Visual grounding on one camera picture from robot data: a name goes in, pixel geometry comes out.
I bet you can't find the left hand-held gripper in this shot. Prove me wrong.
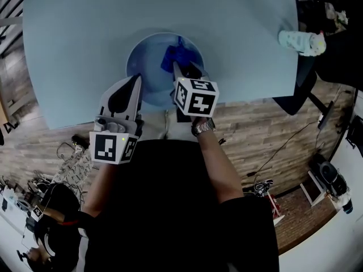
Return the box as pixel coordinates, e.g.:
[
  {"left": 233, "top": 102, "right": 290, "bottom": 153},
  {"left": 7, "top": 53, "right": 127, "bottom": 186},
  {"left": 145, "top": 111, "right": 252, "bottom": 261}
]
[{"left": 89, "top": 74, "right": 143, "bottom": 165}]

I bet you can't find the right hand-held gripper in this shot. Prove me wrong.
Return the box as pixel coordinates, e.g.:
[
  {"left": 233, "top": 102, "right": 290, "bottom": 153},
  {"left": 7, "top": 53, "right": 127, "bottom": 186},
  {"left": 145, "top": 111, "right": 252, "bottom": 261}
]
[{"left": 172, "top": 61, "right": 220, "bottom": 123}]

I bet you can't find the blue cloth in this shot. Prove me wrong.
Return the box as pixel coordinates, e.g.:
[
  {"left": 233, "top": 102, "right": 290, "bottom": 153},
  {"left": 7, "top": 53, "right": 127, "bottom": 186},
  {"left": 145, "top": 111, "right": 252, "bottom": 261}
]
[{"left": 160, "top": 36, "right": 197, "bottom": 74}]

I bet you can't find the pale blue big plate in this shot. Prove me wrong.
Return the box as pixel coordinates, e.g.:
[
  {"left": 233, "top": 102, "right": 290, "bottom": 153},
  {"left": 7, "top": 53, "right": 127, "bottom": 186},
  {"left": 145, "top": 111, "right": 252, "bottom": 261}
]
[{"left": 125, "top": 32, "right": 205, "bottom": 108}]

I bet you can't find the person's left forearm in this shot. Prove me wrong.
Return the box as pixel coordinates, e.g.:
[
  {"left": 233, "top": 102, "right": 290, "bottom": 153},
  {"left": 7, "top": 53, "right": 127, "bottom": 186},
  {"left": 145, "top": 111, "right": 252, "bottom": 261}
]
[{"left": 81, "top": 160, "right": 120, "bottom": 218}]

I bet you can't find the person's right forearm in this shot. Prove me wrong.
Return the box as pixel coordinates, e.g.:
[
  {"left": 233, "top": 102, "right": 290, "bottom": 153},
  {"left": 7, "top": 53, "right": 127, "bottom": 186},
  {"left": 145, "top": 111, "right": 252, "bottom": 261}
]
[{"left": 190, "top": 114, "right": 245, "bottom": 206}]

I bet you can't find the small plush toy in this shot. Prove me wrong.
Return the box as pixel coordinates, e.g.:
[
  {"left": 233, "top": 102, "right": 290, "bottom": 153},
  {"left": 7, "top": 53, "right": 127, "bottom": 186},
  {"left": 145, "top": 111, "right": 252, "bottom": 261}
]
[{"left": 277, "top": 29, "right": 327, "bottom": 57}]

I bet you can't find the person's black shirt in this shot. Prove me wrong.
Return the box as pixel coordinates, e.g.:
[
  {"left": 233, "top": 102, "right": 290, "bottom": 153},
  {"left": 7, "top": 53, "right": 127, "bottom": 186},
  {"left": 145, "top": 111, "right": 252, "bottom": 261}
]
[{"left": 76, "top": 139, "right": 280, "bottom": 272}]

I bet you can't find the black office chair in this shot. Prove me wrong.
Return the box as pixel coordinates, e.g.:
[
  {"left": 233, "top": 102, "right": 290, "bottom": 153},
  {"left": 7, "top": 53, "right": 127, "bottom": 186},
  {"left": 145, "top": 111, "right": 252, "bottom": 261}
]
[{"left": 271, "top": 0, "right": 363, "bottom": 130}]

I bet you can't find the white stool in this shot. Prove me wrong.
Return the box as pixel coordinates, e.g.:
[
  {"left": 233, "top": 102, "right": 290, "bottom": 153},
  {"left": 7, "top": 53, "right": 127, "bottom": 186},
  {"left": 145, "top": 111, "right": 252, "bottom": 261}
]
[{"left": 299, "top": 170, "right": 327, "bottom": 206}]

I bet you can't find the black grey device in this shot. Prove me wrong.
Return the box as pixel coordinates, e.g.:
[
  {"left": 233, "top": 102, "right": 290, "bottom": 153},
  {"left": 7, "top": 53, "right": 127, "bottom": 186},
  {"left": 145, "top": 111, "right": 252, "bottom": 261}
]
[{"left": 309, "top": 153, "right": 354, "bottom": 214}]

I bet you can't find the black bag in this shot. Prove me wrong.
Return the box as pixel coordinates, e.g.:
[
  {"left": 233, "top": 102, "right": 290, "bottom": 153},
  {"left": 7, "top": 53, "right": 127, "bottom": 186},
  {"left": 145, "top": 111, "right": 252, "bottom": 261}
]
[{"left": 345, "top": 114, "right": 363, "bottom": 150}]

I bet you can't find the black floor cable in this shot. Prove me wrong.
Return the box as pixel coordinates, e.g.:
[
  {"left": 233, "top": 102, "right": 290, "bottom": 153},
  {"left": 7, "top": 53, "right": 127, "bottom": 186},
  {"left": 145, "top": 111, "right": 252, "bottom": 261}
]
[{"left": 246, "top": 120, "right": 320, "bottom": 179}]

